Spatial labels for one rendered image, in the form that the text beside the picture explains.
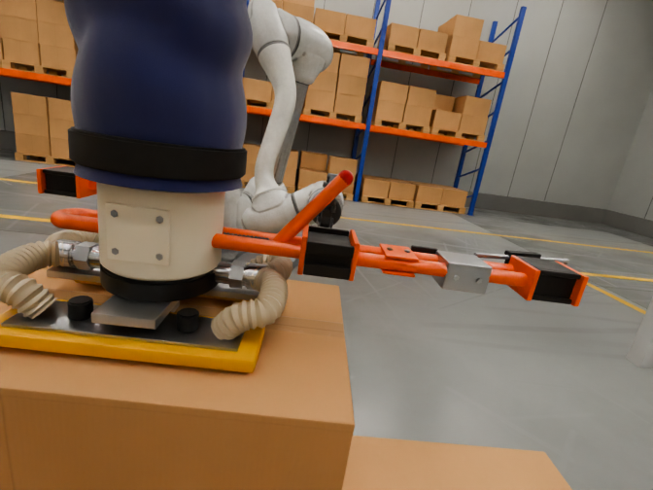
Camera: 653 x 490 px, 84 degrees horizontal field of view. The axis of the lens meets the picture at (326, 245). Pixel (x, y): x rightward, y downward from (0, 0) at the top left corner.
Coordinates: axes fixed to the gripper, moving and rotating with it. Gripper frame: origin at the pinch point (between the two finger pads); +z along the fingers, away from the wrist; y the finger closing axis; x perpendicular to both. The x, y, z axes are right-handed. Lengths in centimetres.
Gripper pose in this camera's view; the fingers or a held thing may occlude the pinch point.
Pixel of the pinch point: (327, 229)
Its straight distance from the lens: 70.2
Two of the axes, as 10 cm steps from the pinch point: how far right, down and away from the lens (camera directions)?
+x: -9.9, -1.3, -0.6
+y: -1.4, 9.5, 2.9
